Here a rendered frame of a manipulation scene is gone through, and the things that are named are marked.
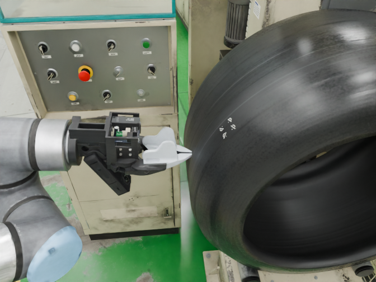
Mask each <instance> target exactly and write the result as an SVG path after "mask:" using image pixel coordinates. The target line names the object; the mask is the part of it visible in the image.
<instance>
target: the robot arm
mask: <svg viewBox="0 0 376 282"><path fill-rule="evenodd" d="M118 115H133V117H121V116H118ZM140 134H141V122H140V117H139V113H137V112H112V111H110V113H109V117H107V118H106V121H105V123H82V120H81V116H72V122H71V121H70V120H67V119H40V118H26V117H0V282H15V281H19V280H21V279H24V278H27V279H28V281H29V282H55V281H57V280H58V279H60V278H61V277H62V276H64V275H65V274H66V273H67V272H68V271H69V270H70V269H71V268H72V267H73V266H74V265H75V264H76V262H77V261H78V259H79V257H80V255H81V253H82V241H81V239H80V237H79V235H78V234H77V231H76V229H75V227H73V226H71V224H70V223H69V222H68V220H67V219H66V217H65V216H64V215H63V213H62V212H61V211H60V209H59V208H58V207H57V205H56V204H55V202H54V200H53V199H52V198H51V197H50V195H49V194H48V193H47V191H46V190H45V189H44V187H43V186H42V184H41V181H40V176H39V172H38V171H69V170H70V168H71V166H79V165H80V164H81V162H82V157H84V159H83V161H84V162H85V163H86V164H87V165H88V166H89V167H90V168H91V169H92V170H93V171H94V172H95V173H96V174H97V175H98V176H99V177H100V178H101V179H102V180H103V181H104V182H105V183H106V184H107V185H108V186H109V187H110V188H111V189H112V190H113V191H114V192H115V193H116V194H117V195H118V196H120V195H122V194H125V193H127V192H130V184H131V176H130V175H138V176H145V175H151V174H154V173H157V172H161V171H165V170H166V169H167V168H171V167H173V166H176V165H178V164H180V163H182V162H184V161H186V160H187V159H189V158H191V156H192V151H191V150H189V149H187V148H185V147H182V146H180V145H177V144H176V139H175V135H174V132H173V130H172V129H171V128H168V127H166V128H162V129H161V131H160V132H159V133H158V134H157V135H155V136H153V135H148V136H141V135H140ZM142 150H144V152H143V153H142ZM140 153H142V158H143V159H141V158H140V157H139V154H140Z"/></svg>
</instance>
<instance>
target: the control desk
mask: <svg viewBox="0 0 376 282"><path fill-rule="evenodd" d="M0 29H1V32H2V35H3V37H4V40H5V42H6V44H7V47H8V49H9V51H10V54H11V57H12V59H13V62H14V64H15V66H16V69H17V71H18V74H19V76H20V78H21V81H22V84H23V86H24V88H25V91H26V93H27V95H28V98H29V100H30V103H31V105H32V108H33V110H34V113H35V115H36V117H37V118H40V119H67V120H70V121H71V122H72V116H81V120H82V123H105V121H106V118H107V117H109V113H110V111H112V112H137V113H139V117H140V122H141V134H140V135H141V136H148V135H153V136H155V135H157V134H158V133H159V132H160V131H161V129H162V128H166V127H168V128H171V129H172V130H173V132H174V135H175V139H176V144H177V145H179V126H178V81H177V37H176V18H175V17H168V18H134V19H116V20H82V21H48V22H14V23H3V24H1V25H0ZM83 159H84V157H82V162H81V164H80V165H79V166H71V168H70V170H69V171H59V173H60V175H61V177H62V180H63V182H64V185H65V187H66V189H67V192H68V195H69V197H70V199H71V202H72V204H73V206H74V209H75V211H76V214H77V216H78V219H79V221H80V224H81V226H82V228H83V231H84V233H85V235H87V234H88V235H89V237H90V240H91V241H93V240H100V239H114V238H128V237H141V236H155V235H162V234H176V233H179V227H181V191H180V164H178V165H176V166H173V167H171V168H167V169H166V170H165V171H161V172H157V173H154V174H151V175H145V176H138V175H130V176H131V184H130V192H127V193H125V194H122V195H120V196H118V195H117V194H116V193H115V192H114V191H113V190H112V189H111V188H110V187H109V186H108V185H107V184H106V183H105V182H104V181H103V180H102V179H101V178H100V177H99V176H98V175H97V174H96V173H95V172H94V171H93V170H92V169H91V168H90V167H89V166H88V165H87V164H86V163H85V162H84V161H83Z"/></svg>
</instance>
